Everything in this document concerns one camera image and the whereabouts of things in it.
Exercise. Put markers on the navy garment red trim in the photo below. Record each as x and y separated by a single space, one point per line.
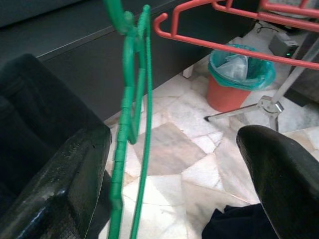
236 224

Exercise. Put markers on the red plastic clothes hanger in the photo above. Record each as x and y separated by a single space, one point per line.
286 20
224 47

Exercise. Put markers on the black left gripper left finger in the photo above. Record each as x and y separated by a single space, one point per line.
49 186

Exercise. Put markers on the silver metal clothes rack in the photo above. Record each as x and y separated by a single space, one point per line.
268 105

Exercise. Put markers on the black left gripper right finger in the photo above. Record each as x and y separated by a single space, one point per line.
286 174

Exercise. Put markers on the black TV console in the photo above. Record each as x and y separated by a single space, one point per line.
87 69

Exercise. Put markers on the black T-shirt green logo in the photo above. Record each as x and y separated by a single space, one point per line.
30 99

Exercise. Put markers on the black power adapter box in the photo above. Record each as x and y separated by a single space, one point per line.
281 44

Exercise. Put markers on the dark grey fabric sofa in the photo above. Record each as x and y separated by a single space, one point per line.
304 82

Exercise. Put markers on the orange bin teal liner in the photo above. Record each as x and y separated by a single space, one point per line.
224 97

